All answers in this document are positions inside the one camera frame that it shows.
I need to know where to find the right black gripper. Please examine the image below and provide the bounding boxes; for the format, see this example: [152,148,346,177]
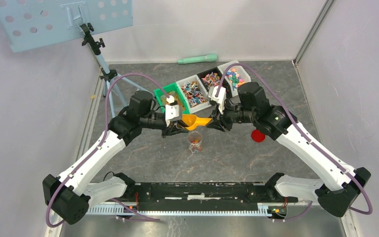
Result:
[205,97,256,132]

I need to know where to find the yellow plastic scoop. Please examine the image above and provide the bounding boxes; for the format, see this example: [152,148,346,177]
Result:
[181,114,212,131]

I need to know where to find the clear plastic jar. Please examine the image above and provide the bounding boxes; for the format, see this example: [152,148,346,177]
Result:
[188,131,202,154]

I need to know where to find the red jar lid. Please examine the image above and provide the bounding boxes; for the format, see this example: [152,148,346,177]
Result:
[251,130,266,143]

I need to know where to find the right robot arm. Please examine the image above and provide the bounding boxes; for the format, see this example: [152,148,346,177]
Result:
[208,82,371,217]

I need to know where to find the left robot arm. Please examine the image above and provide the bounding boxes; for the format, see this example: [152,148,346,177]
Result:
[42,91,188,227]

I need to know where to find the white lollipop bin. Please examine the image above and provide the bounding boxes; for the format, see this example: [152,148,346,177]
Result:
[176,75,211,114]

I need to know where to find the green candy bin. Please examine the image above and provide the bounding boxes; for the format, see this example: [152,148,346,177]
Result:
[153,82,190,114]

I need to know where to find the black lollipop bin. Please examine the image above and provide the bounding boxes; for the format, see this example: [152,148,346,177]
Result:
[197,67,232,98]

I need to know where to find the white candy bin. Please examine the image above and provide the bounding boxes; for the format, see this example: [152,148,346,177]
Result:
[218,60,251,92]

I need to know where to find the light blue music stand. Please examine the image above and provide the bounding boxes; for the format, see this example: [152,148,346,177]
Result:
[0,0,156,117]

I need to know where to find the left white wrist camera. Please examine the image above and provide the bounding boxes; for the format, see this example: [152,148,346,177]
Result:
[165,100,183,126]

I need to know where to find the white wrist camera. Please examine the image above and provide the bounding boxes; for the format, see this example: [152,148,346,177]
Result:
[165,100,183,126]
[208,85,227,114]

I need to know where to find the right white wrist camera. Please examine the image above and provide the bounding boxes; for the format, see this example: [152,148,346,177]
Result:
[208,85,227,114]

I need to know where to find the mint green cylindrical handle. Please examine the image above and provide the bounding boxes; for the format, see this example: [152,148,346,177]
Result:
[177,53,218,64]

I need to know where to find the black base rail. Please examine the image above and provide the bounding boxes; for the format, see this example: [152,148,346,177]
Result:
[119,182,299,211]

